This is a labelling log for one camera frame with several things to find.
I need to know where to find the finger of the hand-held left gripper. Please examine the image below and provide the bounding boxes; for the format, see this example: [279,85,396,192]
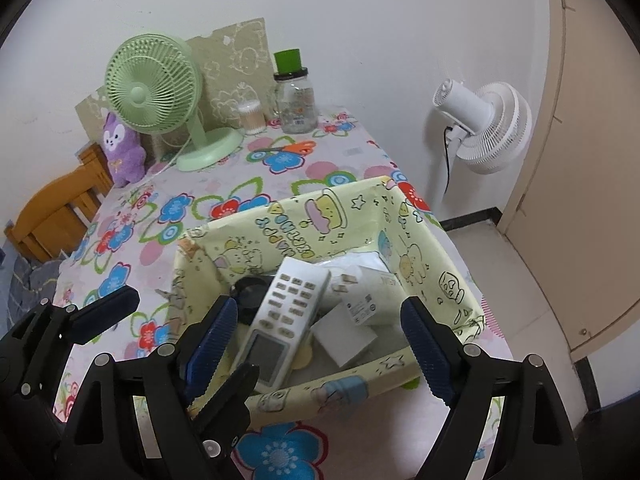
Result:
[0,285,141,391]
[190,361,261,480]

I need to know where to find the wooden chair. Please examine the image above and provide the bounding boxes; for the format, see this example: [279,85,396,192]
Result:
[5,142,113,263]

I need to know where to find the grey blue patterned cloth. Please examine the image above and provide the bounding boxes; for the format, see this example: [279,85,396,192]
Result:
[0,245,63,326]

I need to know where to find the orange scissors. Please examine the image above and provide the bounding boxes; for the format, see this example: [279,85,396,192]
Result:
[250,141,317,157]

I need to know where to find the black round object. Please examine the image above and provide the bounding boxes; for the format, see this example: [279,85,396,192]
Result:
[231,276,275,328]

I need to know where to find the glass jar black lid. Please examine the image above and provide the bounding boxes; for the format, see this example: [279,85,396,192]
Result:
[272,66,317,135]

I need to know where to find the beige printed cardboard sheet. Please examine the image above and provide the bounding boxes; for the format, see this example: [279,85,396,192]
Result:
[75,17,267,161]

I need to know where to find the yellow printed storage box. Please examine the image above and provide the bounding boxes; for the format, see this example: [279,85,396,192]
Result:
[167,175,487,428]

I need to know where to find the floral tablecloth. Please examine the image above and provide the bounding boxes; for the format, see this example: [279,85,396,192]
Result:
[50,105,516,480]

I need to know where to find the beige door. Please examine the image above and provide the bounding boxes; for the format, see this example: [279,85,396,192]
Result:
[495,0,640,361]

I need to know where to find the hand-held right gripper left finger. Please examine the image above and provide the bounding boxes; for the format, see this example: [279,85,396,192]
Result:
[60,296,240,480]

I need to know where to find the plain white cube box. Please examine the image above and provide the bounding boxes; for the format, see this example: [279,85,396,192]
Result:
[312,305,379,368]

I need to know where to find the black fan cable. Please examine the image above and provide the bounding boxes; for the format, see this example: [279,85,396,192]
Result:
[442,125,453,193]

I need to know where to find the white remote control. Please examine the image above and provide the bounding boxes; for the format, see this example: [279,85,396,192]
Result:
[232,257,331,391]

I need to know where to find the green desk fan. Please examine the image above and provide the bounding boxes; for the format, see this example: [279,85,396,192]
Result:
[104,34,244,171]

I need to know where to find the white fan cable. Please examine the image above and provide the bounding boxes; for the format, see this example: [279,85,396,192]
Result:
[150,140,193,176]

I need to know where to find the purple plush toy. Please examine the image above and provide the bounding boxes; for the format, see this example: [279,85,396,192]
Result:
[101,112,147,188]

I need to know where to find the white printed box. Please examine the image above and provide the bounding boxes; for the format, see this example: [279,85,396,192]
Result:
[330,266,407,328]

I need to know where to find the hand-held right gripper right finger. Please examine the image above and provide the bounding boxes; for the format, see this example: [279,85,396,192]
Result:
[400,296,583,480]

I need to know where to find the cotton swab container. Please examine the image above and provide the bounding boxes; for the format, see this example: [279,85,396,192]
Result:
[237,100,266,136]

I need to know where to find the green plastic cup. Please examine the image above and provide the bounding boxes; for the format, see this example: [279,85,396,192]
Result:
[273,48,303,75]

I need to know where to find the clear plastic packet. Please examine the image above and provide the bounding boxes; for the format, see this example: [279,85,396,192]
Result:
[320,252,393,281]

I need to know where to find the white standing fan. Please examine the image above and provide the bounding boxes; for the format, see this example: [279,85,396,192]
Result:
[432,78,533,221]

